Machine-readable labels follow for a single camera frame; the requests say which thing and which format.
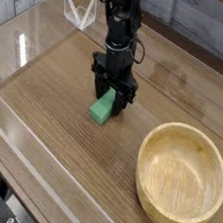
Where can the clear acrylic enclosure wall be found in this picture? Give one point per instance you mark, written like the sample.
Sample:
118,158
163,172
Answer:
64,167

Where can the green rectangular block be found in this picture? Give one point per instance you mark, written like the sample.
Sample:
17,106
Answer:
101,110

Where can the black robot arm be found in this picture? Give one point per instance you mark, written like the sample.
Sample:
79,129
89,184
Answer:
123,19

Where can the clear acrylic corner bracket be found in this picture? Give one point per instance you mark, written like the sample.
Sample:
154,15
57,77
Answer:
80,16

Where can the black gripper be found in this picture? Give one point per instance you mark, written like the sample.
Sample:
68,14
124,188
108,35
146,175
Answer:
114,69

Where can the wooden bowl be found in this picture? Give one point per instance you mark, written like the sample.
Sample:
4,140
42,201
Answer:
179,175

